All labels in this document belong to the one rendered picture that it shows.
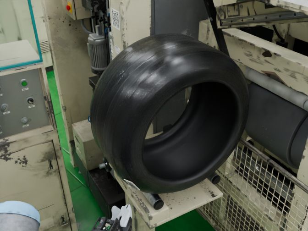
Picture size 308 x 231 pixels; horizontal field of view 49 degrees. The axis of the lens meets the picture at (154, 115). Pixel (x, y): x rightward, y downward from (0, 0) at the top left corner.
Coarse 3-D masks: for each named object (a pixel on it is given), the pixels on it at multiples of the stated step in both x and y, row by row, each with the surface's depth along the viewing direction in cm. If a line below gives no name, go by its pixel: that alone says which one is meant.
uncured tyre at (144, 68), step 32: (128, 64) 111; (160, 64) 104; (192, 64) 106; (224, 64) 113; (96, 96) 118; (128, 96) 104; (160, 96) 103; (192, 96) 152; (224, 96) 144; (96, 128) 119; (128, 128) 105; (192, 128) 156; (224, 128) 145; (128, 160) 110; (160, 160) 151; (192, 160) 147; (224, 160) 136; (160, 192) 126
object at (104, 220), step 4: (100, 220) 104; (104, 220) 103; (108, 220) 103; (112, 220) 104; (116, 220) 101; (100, 224) 102; (104, 224) 103; (108, 224) 103; (112, 224) 101; (116, 224) 103; (96, 228) 102; (100, 228) 101; (104, 228) 101; (108, 228) 101; (112, 228) 99; (116, 228) 101; (120, 228) 104
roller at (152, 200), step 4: (144, 192) 134; (148, 196) 132; (152, 196) 131; (156, 196) 131; (148, 200) 132; (152, 200) 130; (156, 200) 129; (160, 200) 129; (152, 204) 130; (156, 204) 128; (160, 204) 130; (156, 208) 129; (160, 208) 131
